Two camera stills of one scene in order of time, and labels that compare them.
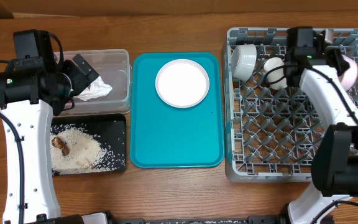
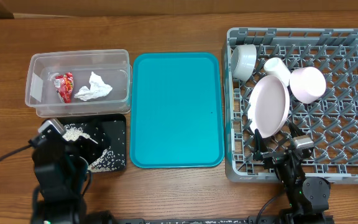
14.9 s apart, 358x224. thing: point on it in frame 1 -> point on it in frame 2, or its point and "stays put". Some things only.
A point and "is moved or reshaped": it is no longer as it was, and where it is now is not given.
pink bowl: x=348 y=78 is moved or reshaped
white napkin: x=98 y=88 stays put
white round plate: x=182 y=83 -> x=268 y=104
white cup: x=271 y=63 stays put
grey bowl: x=243 y=61 stays put
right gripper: x=337 y=59 -> x=276 y=154
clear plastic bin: x=113 y=66 stays put
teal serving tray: x=165 y=136 stays put
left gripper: x=82 y=79 -> x=93 y=150
